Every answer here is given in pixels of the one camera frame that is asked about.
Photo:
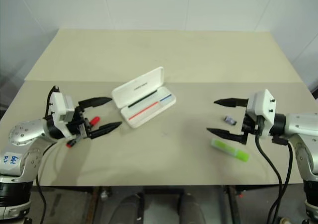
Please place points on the small dark eraser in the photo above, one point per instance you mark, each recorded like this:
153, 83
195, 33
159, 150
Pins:
229, 120

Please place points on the green highlighter pen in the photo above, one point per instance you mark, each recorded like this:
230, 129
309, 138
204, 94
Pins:
231, 150

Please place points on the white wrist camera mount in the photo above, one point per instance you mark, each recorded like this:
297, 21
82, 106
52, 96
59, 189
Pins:
58, 104
263, 104

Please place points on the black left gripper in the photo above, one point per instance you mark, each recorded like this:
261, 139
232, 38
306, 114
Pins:
77, 121

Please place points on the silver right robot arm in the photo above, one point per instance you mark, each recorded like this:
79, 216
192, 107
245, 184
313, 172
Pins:
298, 124

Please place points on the rusty metal table leg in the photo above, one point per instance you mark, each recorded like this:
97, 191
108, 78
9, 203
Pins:
94, 204
232, 204

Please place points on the white handwritten label sticker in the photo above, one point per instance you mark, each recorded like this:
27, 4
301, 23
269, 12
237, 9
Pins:
11, 158

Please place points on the red marker pen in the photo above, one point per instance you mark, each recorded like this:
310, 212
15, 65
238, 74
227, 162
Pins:
95, 120

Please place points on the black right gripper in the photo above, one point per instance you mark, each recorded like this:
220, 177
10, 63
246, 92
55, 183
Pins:
249, 125

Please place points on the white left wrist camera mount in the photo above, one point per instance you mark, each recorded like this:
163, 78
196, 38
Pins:
58, 104

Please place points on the white Unitree pencil case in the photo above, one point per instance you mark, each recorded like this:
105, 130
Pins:
139, 90

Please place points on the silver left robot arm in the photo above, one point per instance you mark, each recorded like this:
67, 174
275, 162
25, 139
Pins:
24, 132

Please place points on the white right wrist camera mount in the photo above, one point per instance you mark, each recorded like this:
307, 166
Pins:
263, 104

